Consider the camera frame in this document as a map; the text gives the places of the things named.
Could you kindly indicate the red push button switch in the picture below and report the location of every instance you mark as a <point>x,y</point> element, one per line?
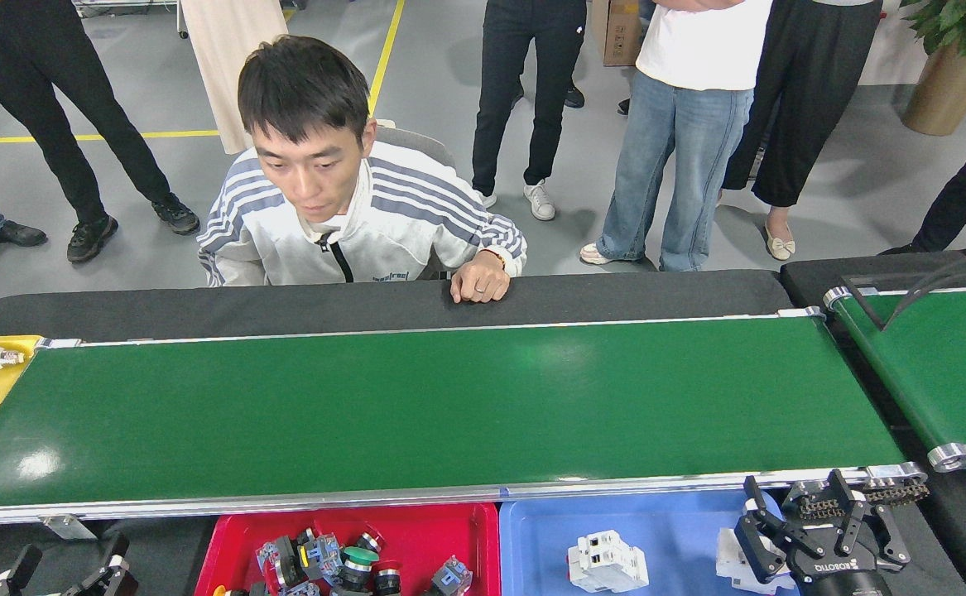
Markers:
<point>321,555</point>
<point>280,563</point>
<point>387,581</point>
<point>452,577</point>

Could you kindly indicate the blue plastic tray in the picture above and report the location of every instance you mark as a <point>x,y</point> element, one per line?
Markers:
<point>681,530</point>

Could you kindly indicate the green conveyor belt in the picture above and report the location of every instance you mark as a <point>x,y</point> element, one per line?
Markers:
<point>929,372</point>
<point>449,397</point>

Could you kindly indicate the green potted plant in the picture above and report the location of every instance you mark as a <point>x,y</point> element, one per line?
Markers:
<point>954,21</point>

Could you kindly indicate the brown plant pot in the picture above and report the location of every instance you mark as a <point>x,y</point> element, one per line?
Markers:
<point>946,91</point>

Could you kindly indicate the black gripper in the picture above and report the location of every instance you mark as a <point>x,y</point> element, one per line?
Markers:
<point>838,571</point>

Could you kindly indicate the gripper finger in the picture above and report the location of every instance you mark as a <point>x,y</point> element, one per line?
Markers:
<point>11,579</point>
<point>114,579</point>

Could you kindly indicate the white circuit breaker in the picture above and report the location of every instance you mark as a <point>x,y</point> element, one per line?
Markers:
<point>607,561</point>
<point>727,563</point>

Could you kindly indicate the red plastic tray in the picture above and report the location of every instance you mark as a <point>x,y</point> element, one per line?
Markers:
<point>449,538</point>

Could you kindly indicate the person's left hand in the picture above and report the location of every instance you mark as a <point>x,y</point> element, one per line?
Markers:
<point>482,280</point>

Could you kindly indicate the grey office chair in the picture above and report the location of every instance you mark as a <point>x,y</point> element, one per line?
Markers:
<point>425,145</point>

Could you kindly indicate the black guide bracket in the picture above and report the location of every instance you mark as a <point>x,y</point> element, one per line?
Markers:
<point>861,304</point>

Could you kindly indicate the cardboard box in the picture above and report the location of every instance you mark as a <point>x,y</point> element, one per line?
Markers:
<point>622,33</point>

